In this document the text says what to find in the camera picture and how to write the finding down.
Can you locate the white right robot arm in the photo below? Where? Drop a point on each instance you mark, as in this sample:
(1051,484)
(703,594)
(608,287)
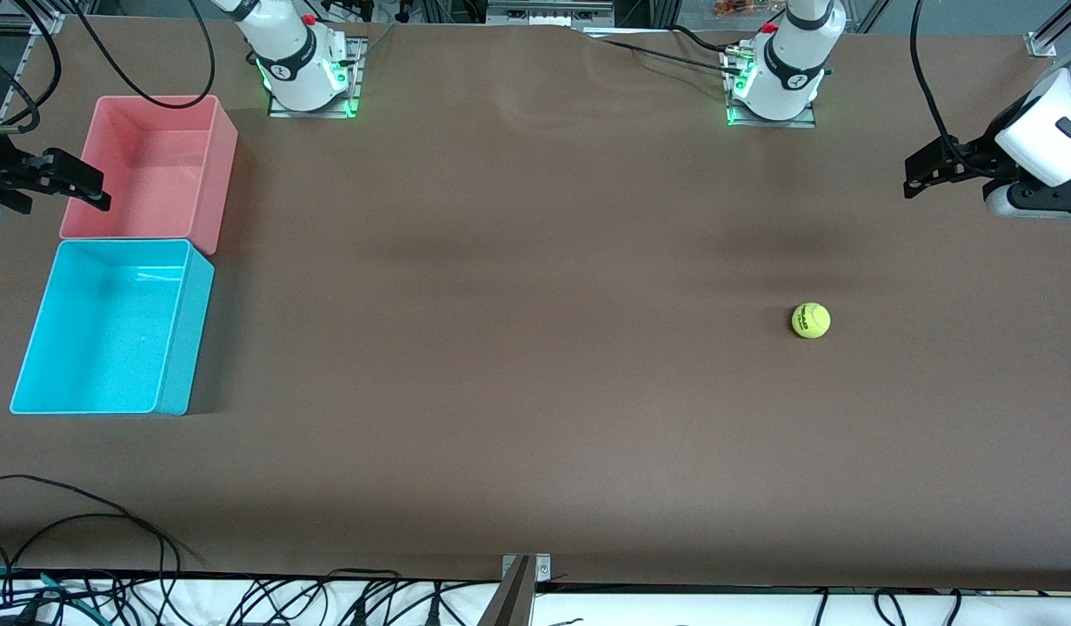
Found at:
(296,61)

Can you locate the grey metal box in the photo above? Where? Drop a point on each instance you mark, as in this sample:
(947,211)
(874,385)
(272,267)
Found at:
(548,10)

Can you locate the orange objects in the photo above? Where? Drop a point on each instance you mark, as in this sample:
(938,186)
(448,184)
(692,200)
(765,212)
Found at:
(744,7)

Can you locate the dark grey metal beam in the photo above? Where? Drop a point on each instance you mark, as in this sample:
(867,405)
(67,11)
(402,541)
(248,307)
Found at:
(511,600)

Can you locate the blue plastic bin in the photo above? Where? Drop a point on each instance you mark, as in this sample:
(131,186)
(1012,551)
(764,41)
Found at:
(101,339)

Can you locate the silver metal bracket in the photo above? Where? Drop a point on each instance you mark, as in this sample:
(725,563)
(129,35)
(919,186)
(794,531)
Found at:
(542,567)

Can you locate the pink plastic bin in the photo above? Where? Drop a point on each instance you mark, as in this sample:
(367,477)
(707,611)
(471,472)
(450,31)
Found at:
(153,165)

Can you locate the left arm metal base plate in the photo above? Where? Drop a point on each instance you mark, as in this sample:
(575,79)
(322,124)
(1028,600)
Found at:
(809,122)

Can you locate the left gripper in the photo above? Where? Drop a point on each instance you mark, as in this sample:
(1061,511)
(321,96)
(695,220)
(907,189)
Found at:
(979,158)

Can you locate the aluminium profile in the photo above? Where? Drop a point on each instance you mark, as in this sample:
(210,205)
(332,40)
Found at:
(31,17)
(1053,30)

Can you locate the yellow tennis ball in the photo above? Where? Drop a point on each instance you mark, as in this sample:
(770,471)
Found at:
(811,320)

